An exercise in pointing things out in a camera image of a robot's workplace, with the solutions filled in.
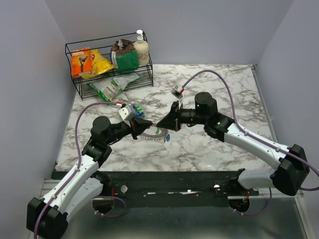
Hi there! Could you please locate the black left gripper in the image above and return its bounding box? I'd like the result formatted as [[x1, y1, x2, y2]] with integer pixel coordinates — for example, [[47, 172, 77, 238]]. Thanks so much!
[[105, 115, 153, 145]]

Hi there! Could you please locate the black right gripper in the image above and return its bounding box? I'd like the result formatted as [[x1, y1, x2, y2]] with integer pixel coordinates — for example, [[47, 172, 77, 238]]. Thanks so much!
[[157, 101, 207, 132]]

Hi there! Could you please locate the steel key ring organiser disc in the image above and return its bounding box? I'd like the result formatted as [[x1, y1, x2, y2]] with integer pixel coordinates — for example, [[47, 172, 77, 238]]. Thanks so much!
[[142, 124, 169, 142]]

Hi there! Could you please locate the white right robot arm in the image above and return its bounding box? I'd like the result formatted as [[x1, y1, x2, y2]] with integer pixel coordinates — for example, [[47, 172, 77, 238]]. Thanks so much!
[[157, 92, 310, 196]]

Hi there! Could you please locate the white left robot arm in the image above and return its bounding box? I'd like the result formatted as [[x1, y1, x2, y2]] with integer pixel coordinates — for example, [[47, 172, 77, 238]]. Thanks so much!
[[26, 116, 153, 239]]

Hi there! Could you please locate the blue green sponge pack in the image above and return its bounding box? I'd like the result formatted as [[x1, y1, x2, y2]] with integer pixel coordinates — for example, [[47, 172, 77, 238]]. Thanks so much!
[[133, 105, 145, 119]]

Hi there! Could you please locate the green white snack bag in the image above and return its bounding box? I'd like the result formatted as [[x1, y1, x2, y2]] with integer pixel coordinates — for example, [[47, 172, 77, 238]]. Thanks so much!
[[88, 73, 140, 102]]

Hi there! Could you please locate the green brown coffee bag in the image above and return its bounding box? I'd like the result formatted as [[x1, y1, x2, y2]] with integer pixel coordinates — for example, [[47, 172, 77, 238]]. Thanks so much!
[[111, 39, 139, 74]]

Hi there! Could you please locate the yellow chips bag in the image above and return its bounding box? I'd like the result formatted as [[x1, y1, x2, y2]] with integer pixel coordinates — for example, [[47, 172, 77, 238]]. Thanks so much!
[[82, 49, 115, 79]]

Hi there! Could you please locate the cream pump lotion bottle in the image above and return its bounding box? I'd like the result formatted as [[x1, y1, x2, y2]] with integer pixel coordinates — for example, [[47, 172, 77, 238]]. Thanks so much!
[[134, 30, 149, 66]]

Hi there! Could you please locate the orange razor box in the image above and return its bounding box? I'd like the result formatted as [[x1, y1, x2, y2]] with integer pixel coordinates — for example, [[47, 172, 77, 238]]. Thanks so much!
[[71, 47, 92, 78]]

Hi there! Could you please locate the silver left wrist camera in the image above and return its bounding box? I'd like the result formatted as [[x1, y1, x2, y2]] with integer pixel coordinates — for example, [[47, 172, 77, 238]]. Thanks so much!
[[118, 105, 136, 121]]

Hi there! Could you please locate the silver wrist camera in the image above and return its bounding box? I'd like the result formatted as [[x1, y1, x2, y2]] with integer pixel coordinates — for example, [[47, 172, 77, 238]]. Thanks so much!
[[118, 105, 136, 121], [171, 86, 185, 108]]

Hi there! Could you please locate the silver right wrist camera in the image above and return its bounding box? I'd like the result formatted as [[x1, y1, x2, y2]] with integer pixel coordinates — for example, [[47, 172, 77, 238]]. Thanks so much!
[[171, 86, 185, 108]]

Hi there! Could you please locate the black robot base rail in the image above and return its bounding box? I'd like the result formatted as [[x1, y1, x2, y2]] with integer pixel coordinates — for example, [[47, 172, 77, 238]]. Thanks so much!
[[49, 170, 260, 209]]

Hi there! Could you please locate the black wire shelf rack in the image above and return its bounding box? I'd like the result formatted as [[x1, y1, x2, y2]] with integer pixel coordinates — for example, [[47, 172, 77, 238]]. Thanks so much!
[[65, 31, 154, 99]]

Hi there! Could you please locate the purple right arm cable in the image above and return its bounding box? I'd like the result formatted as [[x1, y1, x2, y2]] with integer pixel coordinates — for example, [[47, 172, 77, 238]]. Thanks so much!
[[180, 70, 319, 216]]

